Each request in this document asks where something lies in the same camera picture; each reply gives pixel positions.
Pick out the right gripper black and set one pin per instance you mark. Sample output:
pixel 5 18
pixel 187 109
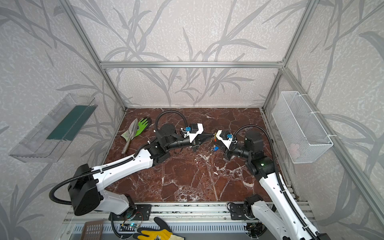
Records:
pixel 221 145

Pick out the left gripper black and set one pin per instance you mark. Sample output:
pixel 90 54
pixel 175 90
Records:
pixel 193 142

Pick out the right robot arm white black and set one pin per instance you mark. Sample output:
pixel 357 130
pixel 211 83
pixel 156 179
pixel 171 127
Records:
pixel 288 222

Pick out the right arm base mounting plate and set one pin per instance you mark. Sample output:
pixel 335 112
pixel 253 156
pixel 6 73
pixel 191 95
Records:
pixel 238 211

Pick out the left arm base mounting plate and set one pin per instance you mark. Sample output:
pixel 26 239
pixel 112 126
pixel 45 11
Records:
pixel 140 213

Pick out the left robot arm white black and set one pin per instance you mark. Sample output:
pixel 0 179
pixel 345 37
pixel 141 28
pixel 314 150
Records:
pixel 86 190

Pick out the green black work glove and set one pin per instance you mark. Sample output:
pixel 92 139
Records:
pixel 143 124

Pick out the metal garden trowel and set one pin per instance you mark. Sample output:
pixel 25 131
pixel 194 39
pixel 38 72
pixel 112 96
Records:
pixel 129 135

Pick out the yellow black work glove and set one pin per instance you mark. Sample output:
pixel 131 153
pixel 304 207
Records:
pixel 164 233

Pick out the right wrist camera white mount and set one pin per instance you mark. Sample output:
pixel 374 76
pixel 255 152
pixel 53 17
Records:
pixel 224 135

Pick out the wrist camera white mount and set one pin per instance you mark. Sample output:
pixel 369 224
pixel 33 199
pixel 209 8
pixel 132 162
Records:
pixel 192 131
pixel 224 135

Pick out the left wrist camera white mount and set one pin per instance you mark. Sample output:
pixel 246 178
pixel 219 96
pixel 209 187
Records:
pixel 192 131

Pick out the aluminium front rail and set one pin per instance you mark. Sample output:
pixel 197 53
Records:
pixel 182 212

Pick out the white wire mesh basket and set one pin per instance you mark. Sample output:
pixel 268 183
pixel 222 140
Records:
pixel 302 133

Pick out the clear plastic wall bin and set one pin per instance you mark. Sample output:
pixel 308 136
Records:
pixel 48 141

